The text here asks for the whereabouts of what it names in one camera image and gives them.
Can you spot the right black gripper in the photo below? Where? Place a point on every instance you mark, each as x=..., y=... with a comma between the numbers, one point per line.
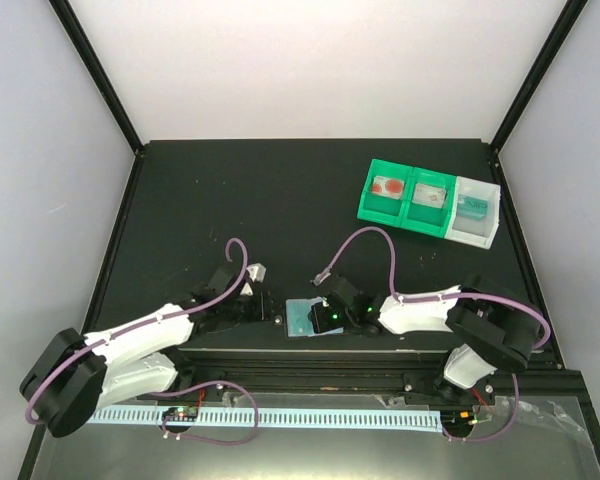
x=320, y=325

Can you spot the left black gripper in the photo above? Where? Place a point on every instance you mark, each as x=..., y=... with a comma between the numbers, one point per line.
x=263, y=309

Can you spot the black leather card holder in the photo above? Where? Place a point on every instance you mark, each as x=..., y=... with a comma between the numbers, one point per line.
x=305, y=322

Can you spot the white card red pattern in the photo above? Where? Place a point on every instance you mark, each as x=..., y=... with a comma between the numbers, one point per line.
x=429, y=196

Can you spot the teal AION VIP card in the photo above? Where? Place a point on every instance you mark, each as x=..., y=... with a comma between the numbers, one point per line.
x=472, y=208

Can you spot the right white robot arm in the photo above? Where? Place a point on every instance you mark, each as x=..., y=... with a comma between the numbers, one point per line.
x=496, y=333

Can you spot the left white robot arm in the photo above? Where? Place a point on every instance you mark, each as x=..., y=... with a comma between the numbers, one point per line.
x=78, y=375

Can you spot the card with red circles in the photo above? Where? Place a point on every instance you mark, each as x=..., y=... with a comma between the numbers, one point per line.
x=388, y=187

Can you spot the left green bin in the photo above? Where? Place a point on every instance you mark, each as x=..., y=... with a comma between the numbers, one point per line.
x=383, y=199

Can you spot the green bin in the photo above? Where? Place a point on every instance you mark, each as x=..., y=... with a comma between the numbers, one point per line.
x=425, y=220
x=383, y=199

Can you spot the small circuit board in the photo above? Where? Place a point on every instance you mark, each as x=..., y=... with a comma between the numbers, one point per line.
x=181, y=414

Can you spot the middle green bin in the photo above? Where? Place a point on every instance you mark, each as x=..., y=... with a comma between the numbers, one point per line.
x=425, y=220

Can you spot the white bin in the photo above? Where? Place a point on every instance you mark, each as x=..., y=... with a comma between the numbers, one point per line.
x=469, y=232

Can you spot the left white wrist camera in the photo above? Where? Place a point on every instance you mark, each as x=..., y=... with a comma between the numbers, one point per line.
x=254, y=277

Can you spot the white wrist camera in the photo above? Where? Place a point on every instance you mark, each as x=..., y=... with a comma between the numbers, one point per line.
x=254, y=277
x=321, y=277

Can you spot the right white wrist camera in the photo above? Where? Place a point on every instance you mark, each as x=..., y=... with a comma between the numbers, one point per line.
x=321, y=277

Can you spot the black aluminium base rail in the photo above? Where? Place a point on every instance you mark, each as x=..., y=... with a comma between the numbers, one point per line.
x=366, y=372

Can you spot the white slotted cable duct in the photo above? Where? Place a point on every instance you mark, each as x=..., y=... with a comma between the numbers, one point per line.
x=285, y=418

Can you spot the left black frame post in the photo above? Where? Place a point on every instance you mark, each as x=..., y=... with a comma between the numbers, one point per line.
x=83, y=47

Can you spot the black frame post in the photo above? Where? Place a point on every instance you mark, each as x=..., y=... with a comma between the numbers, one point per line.
x=83, y=47
x=552, y=45

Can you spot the right black frame post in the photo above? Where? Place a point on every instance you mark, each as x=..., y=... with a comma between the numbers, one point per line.
x=552, y=45

